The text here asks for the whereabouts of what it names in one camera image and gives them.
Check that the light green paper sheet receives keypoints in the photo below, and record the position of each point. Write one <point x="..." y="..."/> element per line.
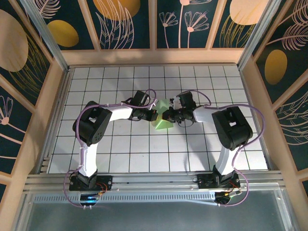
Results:
<point x="160" y="125"/>

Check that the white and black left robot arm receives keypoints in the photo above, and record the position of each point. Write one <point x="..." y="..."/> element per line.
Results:
<point x="89" y="158"/>

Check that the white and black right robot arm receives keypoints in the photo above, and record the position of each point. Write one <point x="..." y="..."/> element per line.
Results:
<point x="225" y="161"/>

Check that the translucent grey acrylic panel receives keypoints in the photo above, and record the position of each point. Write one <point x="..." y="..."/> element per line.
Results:
<point x="154" y="216"/>

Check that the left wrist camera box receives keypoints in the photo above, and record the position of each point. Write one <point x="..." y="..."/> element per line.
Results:
<point x="141" y="98"/>

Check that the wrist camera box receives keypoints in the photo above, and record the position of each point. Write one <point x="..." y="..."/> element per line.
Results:
<point x="141" y="98"/>
<point x="186" y="99"/>

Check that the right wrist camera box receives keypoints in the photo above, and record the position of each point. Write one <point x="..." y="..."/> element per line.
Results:
<point x="186" y="99"/>

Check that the aluminium mounting rail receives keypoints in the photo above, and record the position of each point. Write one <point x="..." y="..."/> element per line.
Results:
<point x="156" y="179"/>

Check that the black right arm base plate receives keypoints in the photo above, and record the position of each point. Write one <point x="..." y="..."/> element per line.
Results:
<point x="204" y="179"/>

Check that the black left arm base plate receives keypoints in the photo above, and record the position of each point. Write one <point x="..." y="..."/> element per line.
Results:
<point x="106" y="180"/>

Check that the aluminium corner post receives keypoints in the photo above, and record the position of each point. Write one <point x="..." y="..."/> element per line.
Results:
<point x="259" y="31"/>
<point x="49" y="41"/>

